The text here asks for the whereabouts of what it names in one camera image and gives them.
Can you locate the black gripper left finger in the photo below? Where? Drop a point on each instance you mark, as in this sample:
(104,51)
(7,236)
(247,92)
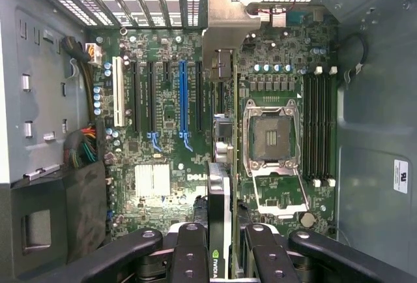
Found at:
(189,257)

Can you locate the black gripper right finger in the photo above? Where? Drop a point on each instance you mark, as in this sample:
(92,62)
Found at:
(270,258)

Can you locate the coin cell battery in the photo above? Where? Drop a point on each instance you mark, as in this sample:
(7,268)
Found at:
(308,219)

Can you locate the silver chipset heatsink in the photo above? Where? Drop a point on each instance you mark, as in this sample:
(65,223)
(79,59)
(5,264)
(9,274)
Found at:
(153,178)

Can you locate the green motherboard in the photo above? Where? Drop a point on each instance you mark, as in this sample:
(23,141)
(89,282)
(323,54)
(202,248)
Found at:
(169,152)

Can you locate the black plastic fan shroud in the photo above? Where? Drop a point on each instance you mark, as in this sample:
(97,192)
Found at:
(81,204)

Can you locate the CPU socket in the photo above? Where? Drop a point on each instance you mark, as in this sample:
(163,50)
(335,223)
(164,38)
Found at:
(272,136)

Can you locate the RAM slot with white latches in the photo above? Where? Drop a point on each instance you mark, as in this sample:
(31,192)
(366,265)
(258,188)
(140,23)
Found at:
(315,126)
(331,126)

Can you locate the white case sticker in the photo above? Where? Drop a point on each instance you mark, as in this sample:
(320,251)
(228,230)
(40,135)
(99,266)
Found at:
(400,175)

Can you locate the blue expansion slot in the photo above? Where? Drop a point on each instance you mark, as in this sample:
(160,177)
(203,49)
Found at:
(184,100)

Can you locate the long black expansion slot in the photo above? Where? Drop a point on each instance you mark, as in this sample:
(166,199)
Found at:
(150,100)
(199,100)
(136,100)

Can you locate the white expansion slot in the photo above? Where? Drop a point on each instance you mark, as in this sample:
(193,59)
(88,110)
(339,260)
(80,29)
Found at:
(119,94)

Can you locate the short black expansion slot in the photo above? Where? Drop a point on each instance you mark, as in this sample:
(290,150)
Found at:
(167,71)

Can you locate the open black PC case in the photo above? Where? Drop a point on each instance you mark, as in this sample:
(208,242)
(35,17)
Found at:
(374,100)

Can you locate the white power connector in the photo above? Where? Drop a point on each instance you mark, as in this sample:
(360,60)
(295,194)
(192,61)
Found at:
(94,55)

